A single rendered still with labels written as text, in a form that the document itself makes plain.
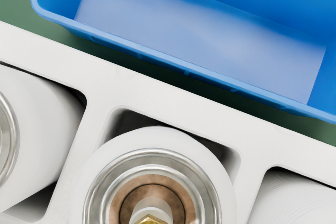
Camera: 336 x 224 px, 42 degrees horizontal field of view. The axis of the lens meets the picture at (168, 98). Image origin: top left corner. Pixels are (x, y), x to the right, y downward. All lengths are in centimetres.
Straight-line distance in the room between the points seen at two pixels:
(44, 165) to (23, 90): 5
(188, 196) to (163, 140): 3
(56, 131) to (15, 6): 27
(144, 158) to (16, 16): 33
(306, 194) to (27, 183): 18
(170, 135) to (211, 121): 7
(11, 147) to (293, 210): 17
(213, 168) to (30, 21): 34
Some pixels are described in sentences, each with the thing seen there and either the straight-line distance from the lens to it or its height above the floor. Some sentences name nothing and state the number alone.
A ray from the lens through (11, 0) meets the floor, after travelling 54.
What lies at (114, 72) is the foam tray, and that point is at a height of 18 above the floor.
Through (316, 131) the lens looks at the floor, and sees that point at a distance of 52.
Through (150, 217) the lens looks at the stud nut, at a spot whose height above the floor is 29.
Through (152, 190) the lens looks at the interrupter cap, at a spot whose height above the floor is 25.
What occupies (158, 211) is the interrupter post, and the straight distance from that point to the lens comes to 22.
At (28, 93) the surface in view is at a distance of 26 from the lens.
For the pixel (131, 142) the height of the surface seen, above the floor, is 25.
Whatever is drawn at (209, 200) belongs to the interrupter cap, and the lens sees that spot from 25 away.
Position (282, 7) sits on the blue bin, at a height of 6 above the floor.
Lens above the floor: 49
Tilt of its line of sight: 87 degrees down
